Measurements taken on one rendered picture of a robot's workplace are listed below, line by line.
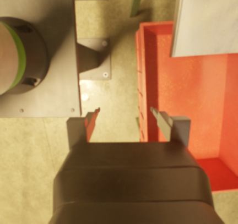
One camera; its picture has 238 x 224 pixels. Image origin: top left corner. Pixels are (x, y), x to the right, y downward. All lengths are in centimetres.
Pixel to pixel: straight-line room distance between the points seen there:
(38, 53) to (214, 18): 38
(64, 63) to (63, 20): 8
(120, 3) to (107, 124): 90
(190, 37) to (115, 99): 93
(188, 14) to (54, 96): 34
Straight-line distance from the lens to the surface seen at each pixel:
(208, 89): 82
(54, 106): 38
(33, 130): 155
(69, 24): 36
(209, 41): 48
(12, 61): 28
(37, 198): 196
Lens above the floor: 126
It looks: 75 degrees down
